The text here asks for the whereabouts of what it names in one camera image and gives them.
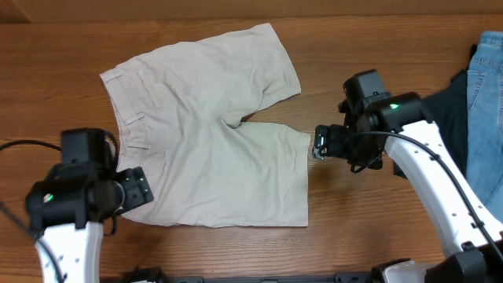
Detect blue denim jeans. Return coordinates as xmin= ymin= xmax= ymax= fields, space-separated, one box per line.
xmin=466 ymin=31 xmax=502 ymax=220

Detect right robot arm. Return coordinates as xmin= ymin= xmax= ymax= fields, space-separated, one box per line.
xmin=312 ymin=70 xmax=502 ymax=283

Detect dark navy shirt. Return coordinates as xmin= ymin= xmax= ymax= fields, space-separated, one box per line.
xmin=422 ymin=68 xmax=468 ymax=176

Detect beige shorts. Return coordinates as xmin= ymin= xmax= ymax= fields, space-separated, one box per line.
xmin=101 ymin=24 xmax=310 ymax=227

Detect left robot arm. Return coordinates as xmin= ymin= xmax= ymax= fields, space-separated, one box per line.
xmin=25 ymin=128 xmax=154 ymax=282

